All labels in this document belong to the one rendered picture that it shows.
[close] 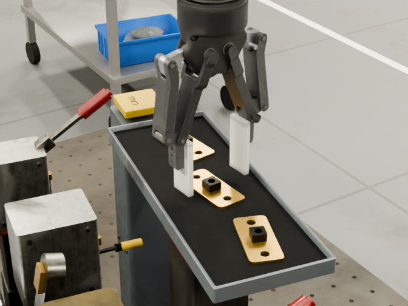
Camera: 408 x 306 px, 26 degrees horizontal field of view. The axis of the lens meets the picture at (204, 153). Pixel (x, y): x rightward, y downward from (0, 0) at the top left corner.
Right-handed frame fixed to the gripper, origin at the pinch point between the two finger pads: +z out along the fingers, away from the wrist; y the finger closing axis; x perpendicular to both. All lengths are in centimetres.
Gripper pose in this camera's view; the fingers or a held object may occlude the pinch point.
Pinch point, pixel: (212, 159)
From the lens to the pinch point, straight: 102.3
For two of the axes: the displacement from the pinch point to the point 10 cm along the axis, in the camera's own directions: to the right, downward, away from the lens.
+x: 6.0, 3.9, -7.0
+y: -8.0, 3.0, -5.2
